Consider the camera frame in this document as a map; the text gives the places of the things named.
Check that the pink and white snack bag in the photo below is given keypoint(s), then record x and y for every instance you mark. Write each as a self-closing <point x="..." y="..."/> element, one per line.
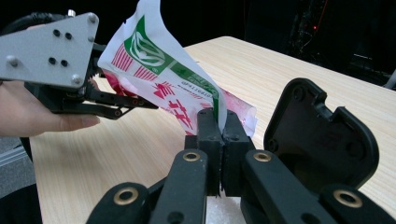
<point x="149" y="62"/>

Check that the grey metal floor rail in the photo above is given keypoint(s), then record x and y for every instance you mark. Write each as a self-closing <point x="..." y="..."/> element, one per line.
<point x="12" y="155"/>

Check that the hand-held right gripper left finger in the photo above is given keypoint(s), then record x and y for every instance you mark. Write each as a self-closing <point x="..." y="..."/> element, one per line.
<point x="213" y="155"/>

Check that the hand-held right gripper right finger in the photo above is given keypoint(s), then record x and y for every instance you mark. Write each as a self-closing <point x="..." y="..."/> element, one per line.
<point x="233" y="149"/>

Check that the dark equipment with red light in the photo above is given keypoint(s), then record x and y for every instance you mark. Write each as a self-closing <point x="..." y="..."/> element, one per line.
<point x="311" y="34"/>

